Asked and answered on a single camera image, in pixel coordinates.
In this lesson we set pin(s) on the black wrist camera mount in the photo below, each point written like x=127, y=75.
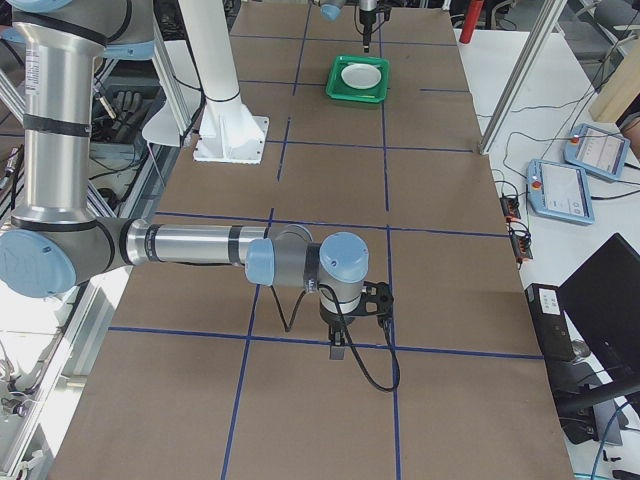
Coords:
x=376, y=300

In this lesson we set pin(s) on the wooden board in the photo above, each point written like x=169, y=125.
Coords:
x=620, y=91

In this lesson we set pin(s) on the white round plate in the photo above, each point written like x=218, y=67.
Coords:
x=361, y=76

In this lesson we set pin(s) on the blue teach pendant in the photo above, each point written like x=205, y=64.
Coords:
x=559, y=191
x=598, y=152

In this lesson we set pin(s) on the black computer box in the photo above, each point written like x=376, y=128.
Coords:
x=549, y=322

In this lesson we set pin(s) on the far blue teach pendant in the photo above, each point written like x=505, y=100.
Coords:
x=598, y=152

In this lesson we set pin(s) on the white camera stand pillar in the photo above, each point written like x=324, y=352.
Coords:
x=228, y=132

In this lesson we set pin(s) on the black laptop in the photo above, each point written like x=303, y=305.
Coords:
x=601, y=299

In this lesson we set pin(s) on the upper orange circuit board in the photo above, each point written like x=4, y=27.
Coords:
x=510, y=207

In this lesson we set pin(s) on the lower orange circuit board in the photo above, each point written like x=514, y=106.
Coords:
x=521, y=245

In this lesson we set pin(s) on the red cylinder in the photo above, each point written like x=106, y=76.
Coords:
x=472, y=16

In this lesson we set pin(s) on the aluminium frame post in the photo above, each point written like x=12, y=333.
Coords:
x=535, y=42

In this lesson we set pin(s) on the orange circuit board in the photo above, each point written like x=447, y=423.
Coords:
x=521, y=245
x=510, y=207

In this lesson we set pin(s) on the near blue teach pendant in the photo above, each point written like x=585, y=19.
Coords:
x=559, y=191

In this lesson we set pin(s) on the green plastic tray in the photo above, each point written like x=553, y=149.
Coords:
x=338, y=90

